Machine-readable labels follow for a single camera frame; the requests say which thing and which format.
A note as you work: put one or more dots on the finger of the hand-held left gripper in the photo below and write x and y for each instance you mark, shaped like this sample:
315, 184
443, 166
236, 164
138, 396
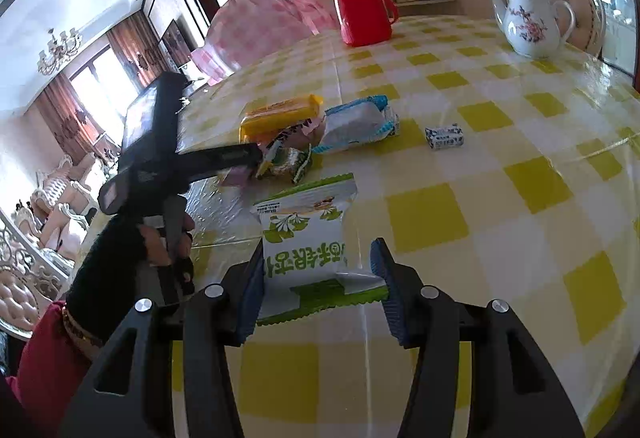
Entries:
225, 157

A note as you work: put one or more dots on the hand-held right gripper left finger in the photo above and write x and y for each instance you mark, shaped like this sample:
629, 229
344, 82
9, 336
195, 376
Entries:
252, 298

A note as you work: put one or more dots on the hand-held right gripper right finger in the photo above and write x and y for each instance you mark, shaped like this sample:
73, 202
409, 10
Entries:
390, 288

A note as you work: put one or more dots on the plain pink snack packet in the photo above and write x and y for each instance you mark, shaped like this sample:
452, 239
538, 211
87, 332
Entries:
237, 178

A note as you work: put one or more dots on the yellow snack packet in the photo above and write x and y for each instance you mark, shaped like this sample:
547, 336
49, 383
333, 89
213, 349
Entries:
280, 115

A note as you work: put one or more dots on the green and white snack packet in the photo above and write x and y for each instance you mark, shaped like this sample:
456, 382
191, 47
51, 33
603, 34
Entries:
305, 243

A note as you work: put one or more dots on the pink packet with dark print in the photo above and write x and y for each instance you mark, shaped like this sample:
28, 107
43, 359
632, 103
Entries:
300, 130

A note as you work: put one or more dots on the clear bread packet blue edges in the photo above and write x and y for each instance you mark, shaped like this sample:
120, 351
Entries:
355, 125

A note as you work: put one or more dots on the small white blue candy packet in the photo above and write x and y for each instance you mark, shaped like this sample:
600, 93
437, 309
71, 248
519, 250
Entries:
445, 137

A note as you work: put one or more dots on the person's left forearm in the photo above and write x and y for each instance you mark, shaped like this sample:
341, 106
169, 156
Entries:
50, 368

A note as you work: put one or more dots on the person's left hand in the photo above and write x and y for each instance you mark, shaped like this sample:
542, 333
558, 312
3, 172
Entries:
110, 268

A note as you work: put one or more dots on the brown patterned curtain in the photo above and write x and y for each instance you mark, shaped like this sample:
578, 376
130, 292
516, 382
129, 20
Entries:
135, 47
65, 112

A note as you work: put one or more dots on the television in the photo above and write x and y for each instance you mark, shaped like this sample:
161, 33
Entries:
174, 42

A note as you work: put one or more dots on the pink ornate sofa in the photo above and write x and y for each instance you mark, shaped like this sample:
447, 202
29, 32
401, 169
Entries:
60, 213

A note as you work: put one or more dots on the chandelier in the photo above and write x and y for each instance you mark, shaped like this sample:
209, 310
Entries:
57, 52

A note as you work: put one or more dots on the pink checked cover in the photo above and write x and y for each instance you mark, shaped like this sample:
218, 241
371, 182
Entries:
260, 32

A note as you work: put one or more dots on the yellow checked tablecloth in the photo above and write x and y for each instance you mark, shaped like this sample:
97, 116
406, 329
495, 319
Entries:
500, 218

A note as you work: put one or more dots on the pink tufted ornate chair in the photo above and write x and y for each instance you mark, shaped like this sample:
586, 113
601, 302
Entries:
25, 288

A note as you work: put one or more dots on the red thermos jug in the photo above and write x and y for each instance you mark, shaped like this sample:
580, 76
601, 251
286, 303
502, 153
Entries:
362, 2

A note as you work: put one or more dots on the white floral teapot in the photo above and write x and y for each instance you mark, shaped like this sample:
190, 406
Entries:
530, 22

